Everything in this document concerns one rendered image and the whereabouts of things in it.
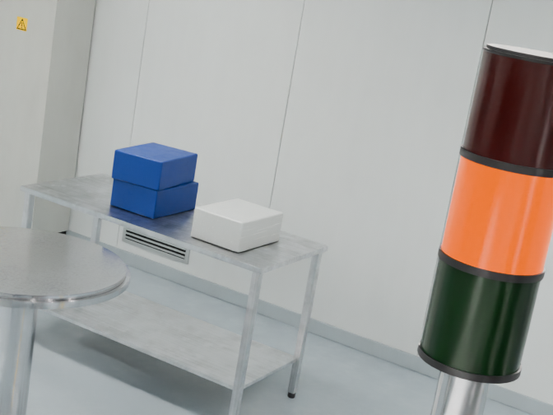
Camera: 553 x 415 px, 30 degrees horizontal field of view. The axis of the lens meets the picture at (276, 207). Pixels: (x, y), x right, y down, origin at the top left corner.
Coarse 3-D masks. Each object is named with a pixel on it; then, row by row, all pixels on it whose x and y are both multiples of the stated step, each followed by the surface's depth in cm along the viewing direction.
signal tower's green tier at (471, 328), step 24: (432, 288) 49; (456, 288) 47; (480, 288) 46; (504, 288) 46; (528, 288) 47; (432, 312) 49; (456, 312) 47; (480, 312) 47; (504, 312) 47; (528, 312) 47; (432, 336) 48; (456, 336) 47; (480, 336) 47; (504, 336) 47; (456, 360) 47; (480, 360) 47; (504, 360) 47
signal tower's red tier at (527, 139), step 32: (512, 64) 44; (544, 64) 44; (480, 96) 46; (512, 96) 45; (544, 96) 44; (480, 128) 46; (512, 128) 45; (544, 128) 45; (512, 160) 45; (544, 160) 45
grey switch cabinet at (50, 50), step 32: (0, 0) 721; (32, 0) 706; (64, 0) 701; (0, 32) 725; (32, 32) 710; (64, 32) 709; (0, 64) 729; (32, 64) 714; (64, 64) 718; (0, 96) 733; (32, 96) 717; (64, 96) 727; (0, 128) 737; (32, 128) 721; (64, 128) 736; (0, 160) 741; (32, 160) 725; (64, 160) 745; (0, 192) 745; (0, 224) 750; (32, 224) 733; (64, 224) 764
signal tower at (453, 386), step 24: (504, 48) 45; (504, 168) 45; (528, 168) 45; (456, 264) 47; (432, 360) 48; (456, 384) 49; (480, 384) 49; (432, 408) 50; (456, 408) 49; (480, 408) 49
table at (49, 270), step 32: (0, 256) 437; (32, 256) 444; (64, 256) 451; (96, 256) 458; (0, 288) 400; (32, 288) 406; (64, 288) 412; (96, 288) 418; (0, 320) 439; (32, 320) 442; (0, 352) 441; (32, 352) 450; (0, 384) 444
